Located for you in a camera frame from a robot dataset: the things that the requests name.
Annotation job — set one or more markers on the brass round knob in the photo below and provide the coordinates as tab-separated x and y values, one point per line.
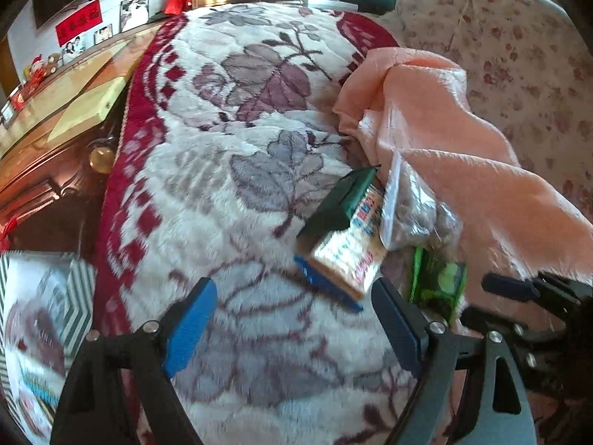
101	159

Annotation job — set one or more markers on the dark green cracker packet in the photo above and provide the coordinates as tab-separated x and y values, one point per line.
338	207

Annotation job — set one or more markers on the green striped white tray box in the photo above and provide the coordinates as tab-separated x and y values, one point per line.
46	312

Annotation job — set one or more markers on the red paper banner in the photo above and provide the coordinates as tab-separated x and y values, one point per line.
85	18

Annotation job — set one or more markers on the soda cracker pack blue ends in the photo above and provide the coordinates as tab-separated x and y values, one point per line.
344	263

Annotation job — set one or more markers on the floral sofa cushion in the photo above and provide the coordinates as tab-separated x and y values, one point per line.
529	72

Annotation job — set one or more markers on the peach pink cloth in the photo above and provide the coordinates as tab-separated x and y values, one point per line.
413	103

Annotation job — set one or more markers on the green lime snack packet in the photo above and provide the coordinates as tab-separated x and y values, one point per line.
437	284

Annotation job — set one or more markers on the wooden coffee table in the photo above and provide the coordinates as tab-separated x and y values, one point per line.
49	194

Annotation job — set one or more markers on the red white floral fleece blanket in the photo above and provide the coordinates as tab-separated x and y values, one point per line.
229	143

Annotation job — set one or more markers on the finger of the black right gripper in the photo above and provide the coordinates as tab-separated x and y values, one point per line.
537	350
562	296

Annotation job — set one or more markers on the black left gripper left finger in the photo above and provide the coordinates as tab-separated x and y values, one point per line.
92	408

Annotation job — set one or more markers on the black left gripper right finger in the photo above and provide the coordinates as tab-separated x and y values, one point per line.
493	407

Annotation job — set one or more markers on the santa figurine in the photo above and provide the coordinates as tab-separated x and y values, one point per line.
36	71

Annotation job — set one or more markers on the clear bag of walnuts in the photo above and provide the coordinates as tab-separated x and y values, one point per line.
413	216

